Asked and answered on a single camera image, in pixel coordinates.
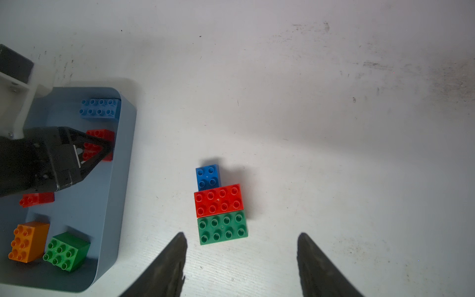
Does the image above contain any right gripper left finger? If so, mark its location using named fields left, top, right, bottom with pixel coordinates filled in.
left=121, top=232, right=188, bottom=297

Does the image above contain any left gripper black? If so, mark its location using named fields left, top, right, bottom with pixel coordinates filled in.
left=1, top=127, right=113, bottom=197

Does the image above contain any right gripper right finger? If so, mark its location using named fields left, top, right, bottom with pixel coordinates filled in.
left=297, top=233, right=362, bottom=297

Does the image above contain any light blue lego brick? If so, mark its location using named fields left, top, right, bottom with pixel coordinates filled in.
left=79, top=99, right=121, bottom=121

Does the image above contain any long red lego brick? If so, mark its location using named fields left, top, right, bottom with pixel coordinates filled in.
left=19, top=193, right=54, bottom=208

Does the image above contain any green lego brick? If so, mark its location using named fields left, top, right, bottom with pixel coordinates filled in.
left=197, top=210, right=248, bottom=245
left=43, top=232, right=90, bottom=272

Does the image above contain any dark blue small lego brick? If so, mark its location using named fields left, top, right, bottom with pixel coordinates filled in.
left=195, top=164, right=221, bottom=191

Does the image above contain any small red lego brick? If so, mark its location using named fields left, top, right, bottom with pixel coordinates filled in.
left=82, top=129, right=115, bottom=162

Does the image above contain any orange lego brick lower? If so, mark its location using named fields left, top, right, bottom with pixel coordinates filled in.
left=8, top=221, right=49, bottom=263

